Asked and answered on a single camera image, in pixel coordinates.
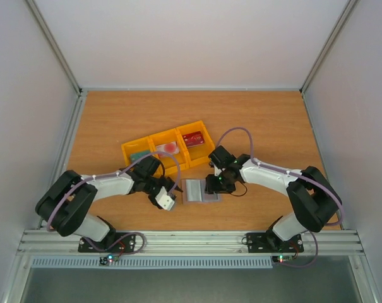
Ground pink leather card holder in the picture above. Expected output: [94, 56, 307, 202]
[181, 179, 222, 205]

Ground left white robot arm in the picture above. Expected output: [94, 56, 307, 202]
[35, 153, 182, 252]

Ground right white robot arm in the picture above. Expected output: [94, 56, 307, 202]
[205, 145, 342, 252]

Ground teal VIP card stack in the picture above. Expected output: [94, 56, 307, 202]
[129, 150, 150, 162]

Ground pink circle card stack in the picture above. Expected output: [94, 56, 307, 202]
[156, 141, 180, 155]

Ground red card stack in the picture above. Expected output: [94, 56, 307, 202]
[182, 131, 205, 148]

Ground yellow three-compartment bin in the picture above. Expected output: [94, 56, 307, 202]
[121, 121, 215, 175]

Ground left small circuit board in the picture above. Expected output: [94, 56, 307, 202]
[99, 255, 119, 266]

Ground small circuit board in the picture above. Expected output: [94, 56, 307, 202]
[272, 255, 295, 263]
[99, 255, 119, 266]

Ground right small circuit board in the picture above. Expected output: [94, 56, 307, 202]
[272, 255, 295, 263]

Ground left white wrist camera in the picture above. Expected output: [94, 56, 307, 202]
[155, 187, 176, 211]

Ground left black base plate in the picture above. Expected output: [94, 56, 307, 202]
[78, 232, 137, 254]

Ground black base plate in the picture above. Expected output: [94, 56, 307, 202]
[78, 232, 137, 254]
[242, 232, 304, 253]

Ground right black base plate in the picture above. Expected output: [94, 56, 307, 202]
[242, 232, 304, 253]

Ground aluminium front rail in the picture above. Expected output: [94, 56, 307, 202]
[17, 230, 364, 256]

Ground grey slotted cable duct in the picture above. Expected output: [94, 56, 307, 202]
[31, 256, 273, 270]

